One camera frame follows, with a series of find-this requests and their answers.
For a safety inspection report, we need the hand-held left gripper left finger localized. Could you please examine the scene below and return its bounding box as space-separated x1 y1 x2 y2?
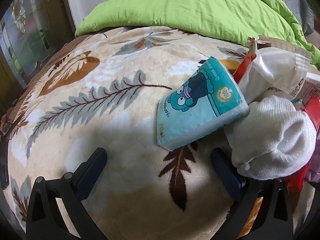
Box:
26 147 108 240

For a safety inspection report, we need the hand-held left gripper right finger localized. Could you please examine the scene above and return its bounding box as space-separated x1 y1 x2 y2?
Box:
211 148 293 240

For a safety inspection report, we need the white ribbed sock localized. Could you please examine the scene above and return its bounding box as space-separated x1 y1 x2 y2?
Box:
226 95 317 180

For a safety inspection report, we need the teal cartoon tissue pack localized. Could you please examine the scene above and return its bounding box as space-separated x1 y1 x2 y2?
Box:
156 57 250 152

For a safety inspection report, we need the pink wrapper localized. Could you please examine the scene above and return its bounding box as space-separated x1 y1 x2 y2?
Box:
304 162 320 184

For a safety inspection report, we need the red striped snack wrapper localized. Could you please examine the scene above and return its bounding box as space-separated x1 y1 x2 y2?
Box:
235 37 258 84

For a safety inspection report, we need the red packet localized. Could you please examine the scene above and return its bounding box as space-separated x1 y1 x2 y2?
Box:
287 97 320 193

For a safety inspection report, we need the white plastic wrapper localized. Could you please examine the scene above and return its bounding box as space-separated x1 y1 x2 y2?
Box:
240 47 309 105

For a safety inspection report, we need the white printed carton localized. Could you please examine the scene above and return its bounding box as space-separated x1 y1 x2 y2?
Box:
290 72 320 103

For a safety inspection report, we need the leaf print fleece blanket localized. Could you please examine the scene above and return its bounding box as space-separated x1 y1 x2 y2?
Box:
0 26 313 240

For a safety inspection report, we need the green quilt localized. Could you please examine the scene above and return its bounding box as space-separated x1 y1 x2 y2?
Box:
75 0 320 68

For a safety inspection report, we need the grey quilted pillow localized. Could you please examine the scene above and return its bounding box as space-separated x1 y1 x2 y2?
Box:
265 0 314 35

